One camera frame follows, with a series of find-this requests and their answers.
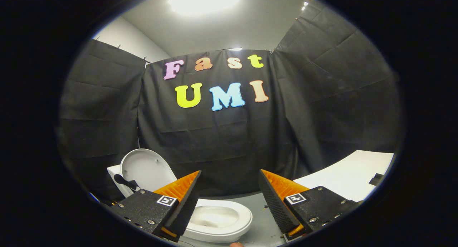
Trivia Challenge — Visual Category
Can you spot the white toilet lid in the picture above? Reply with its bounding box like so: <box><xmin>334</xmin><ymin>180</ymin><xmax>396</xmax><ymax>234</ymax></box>
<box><xmin>120</xmin><ymin>149</ymin><xmax>178</xmax><ymax>194</ymax></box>

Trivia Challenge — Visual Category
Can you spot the black lid pull tab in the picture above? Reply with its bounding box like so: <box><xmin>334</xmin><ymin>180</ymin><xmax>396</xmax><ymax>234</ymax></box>
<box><xmin>114</xmin><ymin>174</ymin><xmax>140</xmax><ymax>192</ymax></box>

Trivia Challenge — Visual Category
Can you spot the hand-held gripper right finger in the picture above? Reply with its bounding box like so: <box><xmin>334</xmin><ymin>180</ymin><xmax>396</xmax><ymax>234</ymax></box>
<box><xmin>258</xmin><ymin>169</ymin><xmax>361</xmax><ymax>241</ymax></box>

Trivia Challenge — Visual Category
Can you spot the black backdrop cloth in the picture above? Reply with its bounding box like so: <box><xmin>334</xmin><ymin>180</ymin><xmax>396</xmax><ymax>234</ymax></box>
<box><xmin>57</xmin><ymin>0</ymin><xmax>405</xmax><ymax>204</ymax></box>

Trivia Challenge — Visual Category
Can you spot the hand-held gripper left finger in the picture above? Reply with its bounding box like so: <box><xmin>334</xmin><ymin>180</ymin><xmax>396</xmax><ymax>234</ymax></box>
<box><xmin>108</xmin><ymin>170</ymin><xmax>203</xmax><ymax>243</ymax></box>

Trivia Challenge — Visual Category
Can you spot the white toilet seat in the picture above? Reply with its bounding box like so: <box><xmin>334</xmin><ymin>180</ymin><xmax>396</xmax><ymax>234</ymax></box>
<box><xmin>184</xmin><ymin>198</ymin><xmax>253</xmax><ymax>234</ymax></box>

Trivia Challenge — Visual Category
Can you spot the white toilet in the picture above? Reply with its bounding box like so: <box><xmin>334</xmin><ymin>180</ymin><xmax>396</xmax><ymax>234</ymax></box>
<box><xmin>107</xmin><ymin>164</ymin><xmax>253</xmax><ymax>243</ymax></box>

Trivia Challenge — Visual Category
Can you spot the ceiling light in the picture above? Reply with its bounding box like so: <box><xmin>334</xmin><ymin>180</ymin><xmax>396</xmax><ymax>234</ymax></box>
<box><xmin>167</xmin><ymin>0</ymin><xmax>243</xmax><ymax>16</ymax></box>

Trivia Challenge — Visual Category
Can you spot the white drawer cabinet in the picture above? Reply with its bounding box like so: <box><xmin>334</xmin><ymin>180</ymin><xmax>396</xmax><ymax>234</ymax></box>
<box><xmin>293</xmin><ymin>150</ymin><xmax>395</xmax><ymax>203</ymax></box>

